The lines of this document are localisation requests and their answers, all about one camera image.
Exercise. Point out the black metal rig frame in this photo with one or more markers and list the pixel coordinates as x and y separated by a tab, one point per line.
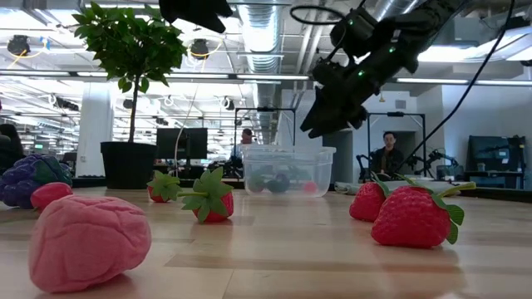
266	109
415	114

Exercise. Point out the green potted tree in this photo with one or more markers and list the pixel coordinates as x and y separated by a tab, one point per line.
133	45

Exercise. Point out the clear plastic tupperware container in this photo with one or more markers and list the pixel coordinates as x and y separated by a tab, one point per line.
291	160

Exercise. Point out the black ceiling speaker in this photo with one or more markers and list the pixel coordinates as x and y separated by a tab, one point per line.
18	45
199	49

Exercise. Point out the small pink toy fruit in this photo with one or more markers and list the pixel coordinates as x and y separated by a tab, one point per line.
310	187

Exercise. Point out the folded grey cloth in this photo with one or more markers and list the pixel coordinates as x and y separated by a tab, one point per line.
343	189

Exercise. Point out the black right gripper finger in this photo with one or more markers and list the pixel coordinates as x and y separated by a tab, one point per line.
316	112
332	122

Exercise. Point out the purple toy grapes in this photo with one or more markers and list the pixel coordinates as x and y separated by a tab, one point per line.
21	178

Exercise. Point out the silver ventilation duct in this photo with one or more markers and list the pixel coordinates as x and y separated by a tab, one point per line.
261	37

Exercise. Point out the red plastic strawberry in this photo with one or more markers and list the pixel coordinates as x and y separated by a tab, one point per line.
256	183
212	199
164	187
365	203
409	218

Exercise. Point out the black computer monitor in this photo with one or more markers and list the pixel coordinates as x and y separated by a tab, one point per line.
183	143

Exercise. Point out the black plant pot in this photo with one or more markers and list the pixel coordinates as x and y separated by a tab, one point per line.
129	164

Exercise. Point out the red toy cherry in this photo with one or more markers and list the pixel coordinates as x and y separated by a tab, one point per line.
50	194

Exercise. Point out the ceiling light strip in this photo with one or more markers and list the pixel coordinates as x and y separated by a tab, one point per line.
457	81
208	76

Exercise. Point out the black table frame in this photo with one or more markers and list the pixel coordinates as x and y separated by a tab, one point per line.
91	182

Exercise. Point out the dark display screen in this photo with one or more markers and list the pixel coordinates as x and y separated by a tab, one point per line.
494	153

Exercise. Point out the small black background robot arm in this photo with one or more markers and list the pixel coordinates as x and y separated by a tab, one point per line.
436	158

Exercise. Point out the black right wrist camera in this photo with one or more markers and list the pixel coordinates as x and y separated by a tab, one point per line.
353	31

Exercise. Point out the pink brain-shaped soft toy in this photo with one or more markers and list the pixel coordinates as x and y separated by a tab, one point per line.
87	243

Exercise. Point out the person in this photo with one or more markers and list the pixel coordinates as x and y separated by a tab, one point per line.
246	139
10	143
388	160

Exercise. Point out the purple toy eggplant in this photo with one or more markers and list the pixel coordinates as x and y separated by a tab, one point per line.
278	184

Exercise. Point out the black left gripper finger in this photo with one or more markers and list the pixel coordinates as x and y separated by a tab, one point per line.
195	12

